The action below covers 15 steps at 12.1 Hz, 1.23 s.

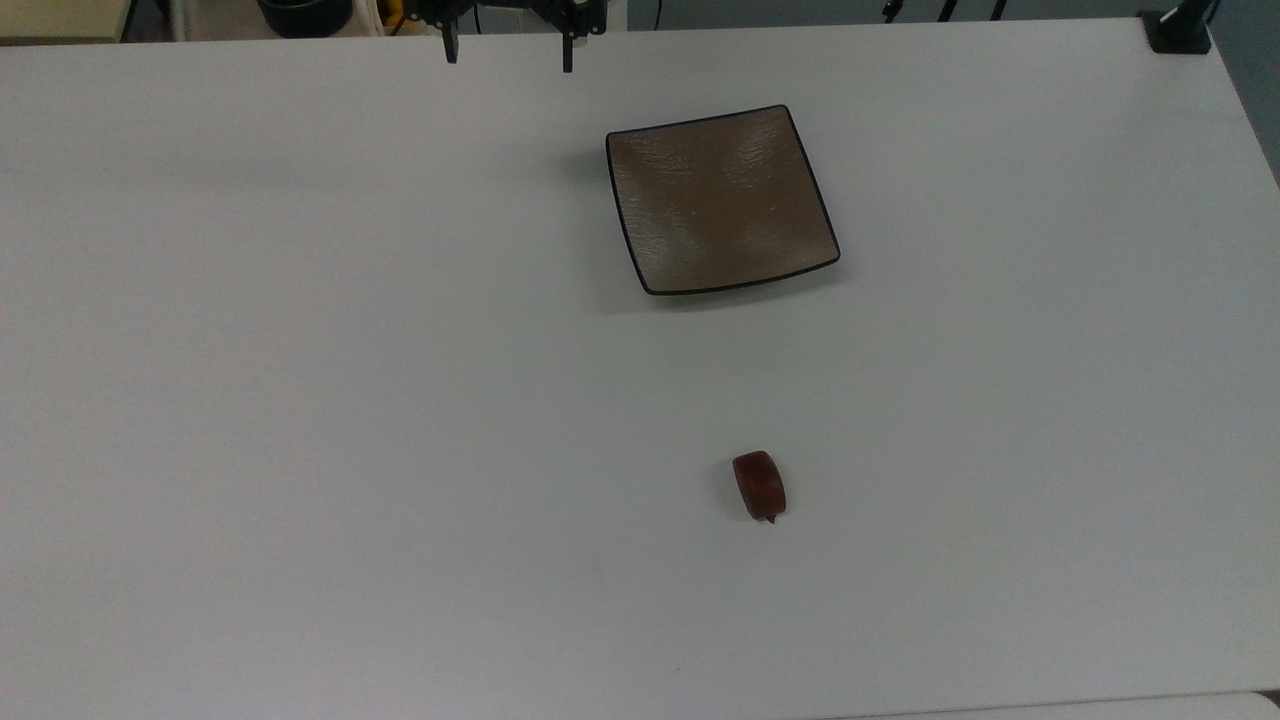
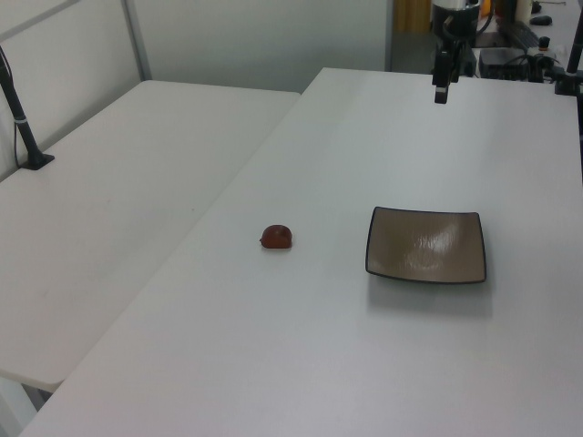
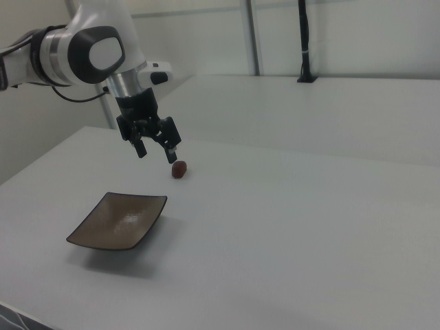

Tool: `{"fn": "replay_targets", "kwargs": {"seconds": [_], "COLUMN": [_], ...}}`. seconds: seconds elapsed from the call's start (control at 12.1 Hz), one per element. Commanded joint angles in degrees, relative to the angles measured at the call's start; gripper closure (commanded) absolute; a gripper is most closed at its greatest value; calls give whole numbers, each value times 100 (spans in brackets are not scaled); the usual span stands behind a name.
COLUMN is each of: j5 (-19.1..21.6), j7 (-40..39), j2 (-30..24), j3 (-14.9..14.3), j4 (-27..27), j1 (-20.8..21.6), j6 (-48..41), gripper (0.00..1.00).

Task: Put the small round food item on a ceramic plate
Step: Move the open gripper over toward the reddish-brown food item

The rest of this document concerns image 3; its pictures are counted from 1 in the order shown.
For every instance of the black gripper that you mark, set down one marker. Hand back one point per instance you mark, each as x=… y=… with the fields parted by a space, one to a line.
x=137 y=104

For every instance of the small round reddish-brown food item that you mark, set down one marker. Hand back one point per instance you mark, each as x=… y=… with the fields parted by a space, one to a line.
x=179 y=169

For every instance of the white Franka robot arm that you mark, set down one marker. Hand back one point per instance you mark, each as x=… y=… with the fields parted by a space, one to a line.
x=103 y=51

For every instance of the brown square ceramic plate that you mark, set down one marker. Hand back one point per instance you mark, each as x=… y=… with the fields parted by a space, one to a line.
x=118 y=221

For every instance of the white side table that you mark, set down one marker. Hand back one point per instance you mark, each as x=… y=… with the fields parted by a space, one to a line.
x=309 y=113

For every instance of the black pole with base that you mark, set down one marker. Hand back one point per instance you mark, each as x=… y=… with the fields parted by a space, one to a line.
x=305 y=41

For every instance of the grey metal partition post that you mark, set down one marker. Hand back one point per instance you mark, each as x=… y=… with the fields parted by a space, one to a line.
x=254 y=34

